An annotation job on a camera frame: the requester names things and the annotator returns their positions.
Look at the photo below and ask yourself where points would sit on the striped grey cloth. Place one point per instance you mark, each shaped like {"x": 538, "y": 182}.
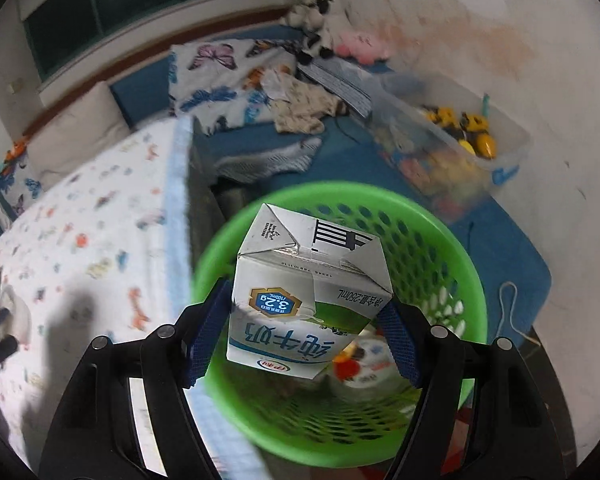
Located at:
{"x": 345, "y": 85}

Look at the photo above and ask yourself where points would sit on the patterned pillow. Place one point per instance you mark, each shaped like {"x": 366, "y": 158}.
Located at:
{"x": 215, "y": 80}

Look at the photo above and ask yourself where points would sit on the green plastic basket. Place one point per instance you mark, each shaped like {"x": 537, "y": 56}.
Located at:
{"x": 430, "y": 240}

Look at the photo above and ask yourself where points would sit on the butterfly print pillow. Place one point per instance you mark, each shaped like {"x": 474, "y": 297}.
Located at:
{"x": 25, "y": 190}

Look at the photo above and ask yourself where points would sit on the grey striped sock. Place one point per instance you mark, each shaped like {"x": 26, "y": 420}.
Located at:
{"x": 270, "y": 160}

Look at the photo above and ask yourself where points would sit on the beige pillow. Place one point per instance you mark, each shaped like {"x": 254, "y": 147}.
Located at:
{"x": 75, "y": 130}

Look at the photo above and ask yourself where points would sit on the clear plastic storage bin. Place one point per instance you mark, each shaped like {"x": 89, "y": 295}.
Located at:
{"x": 500, "y": 135}

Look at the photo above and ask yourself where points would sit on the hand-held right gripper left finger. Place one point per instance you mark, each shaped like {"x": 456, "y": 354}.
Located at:
{"x": 210, "y": 330}

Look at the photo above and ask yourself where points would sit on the yogurt cup red label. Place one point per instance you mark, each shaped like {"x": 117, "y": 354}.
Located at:
{"x": 365, "y": 375}

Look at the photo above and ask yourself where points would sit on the beige patterned garment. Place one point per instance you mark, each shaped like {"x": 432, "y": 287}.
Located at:
{"x": 300, "y": 100}

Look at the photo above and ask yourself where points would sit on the yellow toy vehicle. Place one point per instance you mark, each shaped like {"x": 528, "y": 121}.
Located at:
{"x": 442, "y": 116}
{"x": 477, "y": 137}

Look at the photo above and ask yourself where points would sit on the dark window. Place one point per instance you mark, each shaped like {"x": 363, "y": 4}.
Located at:
{"x": 130, "y": 10}

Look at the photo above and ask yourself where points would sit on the pink plush toy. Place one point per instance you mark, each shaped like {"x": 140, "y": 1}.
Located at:
{"x": 365, "y": 47}

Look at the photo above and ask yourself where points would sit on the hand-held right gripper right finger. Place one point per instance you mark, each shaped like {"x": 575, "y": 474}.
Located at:
{"x": 400, "y": 345}

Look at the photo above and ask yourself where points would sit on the white milk carton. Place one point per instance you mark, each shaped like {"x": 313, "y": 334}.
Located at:
{"x": 290, "y": 310}

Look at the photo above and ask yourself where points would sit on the orange toy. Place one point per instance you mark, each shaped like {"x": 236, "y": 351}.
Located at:
{"x": 17, "y": 150}

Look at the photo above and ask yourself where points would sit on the printed white blanket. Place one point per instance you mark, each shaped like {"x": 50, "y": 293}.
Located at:
{"x": 80, "y": 240}

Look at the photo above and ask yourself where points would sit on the blue pillow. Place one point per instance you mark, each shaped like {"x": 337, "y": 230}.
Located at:
{"x": 140, "y": 90}

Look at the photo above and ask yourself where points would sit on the white wall socket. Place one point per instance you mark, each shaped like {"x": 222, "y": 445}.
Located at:
{"x": 16, "y": 87}

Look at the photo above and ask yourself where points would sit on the black and white plush toy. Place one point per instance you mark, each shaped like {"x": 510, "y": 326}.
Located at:
{"x": 325, "y": 20}

